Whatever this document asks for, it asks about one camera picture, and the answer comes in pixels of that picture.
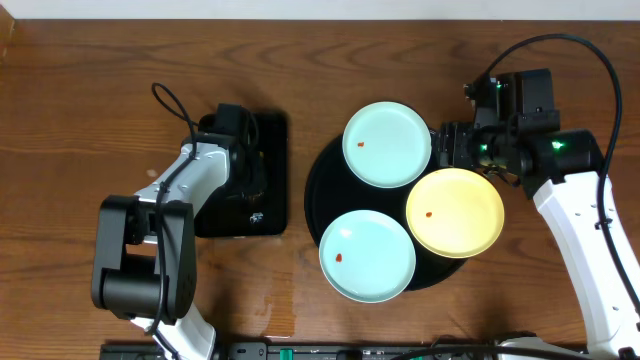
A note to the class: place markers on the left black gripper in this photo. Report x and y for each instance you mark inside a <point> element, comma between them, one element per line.
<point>255,182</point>

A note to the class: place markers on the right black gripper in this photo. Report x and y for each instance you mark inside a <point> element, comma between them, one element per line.
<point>456,144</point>

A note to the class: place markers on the yellow plate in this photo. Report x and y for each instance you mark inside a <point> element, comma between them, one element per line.
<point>455,213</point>

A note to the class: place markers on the light blue plate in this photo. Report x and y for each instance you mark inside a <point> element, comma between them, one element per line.
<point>367,256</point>
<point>387,144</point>

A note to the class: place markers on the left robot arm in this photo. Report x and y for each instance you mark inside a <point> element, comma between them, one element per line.
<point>144,267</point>

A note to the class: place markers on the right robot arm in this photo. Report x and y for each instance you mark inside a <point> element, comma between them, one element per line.
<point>563,184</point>

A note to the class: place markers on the black rectangular tray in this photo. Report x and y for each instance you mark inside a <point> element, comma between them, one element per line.
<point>236,210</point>

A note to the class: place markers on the black round tray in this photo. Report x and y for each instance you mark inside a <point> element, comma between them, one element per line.
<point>333,190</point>

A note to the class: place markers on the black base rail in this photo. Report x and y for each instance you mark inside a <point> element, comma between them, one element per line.
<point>260,351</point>

